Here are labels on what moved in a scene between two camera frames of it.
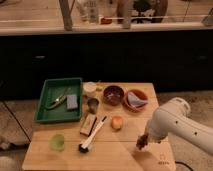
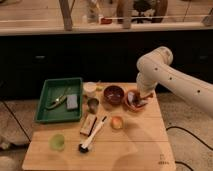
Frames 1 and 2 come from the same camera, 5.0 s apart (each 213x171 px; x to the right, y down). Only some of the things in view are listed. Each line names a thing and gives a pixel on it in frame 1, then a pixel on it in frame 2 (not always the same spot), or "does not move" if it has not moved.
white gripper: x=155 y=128 to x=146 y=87
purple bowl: x=113 y=95 does not move
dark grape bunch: x=142 y=141 to x=138 y=100
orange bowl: x=139 y=94 does not move
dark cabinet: x=173 y=60 does not move
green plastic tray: x=60 y=100 does not move
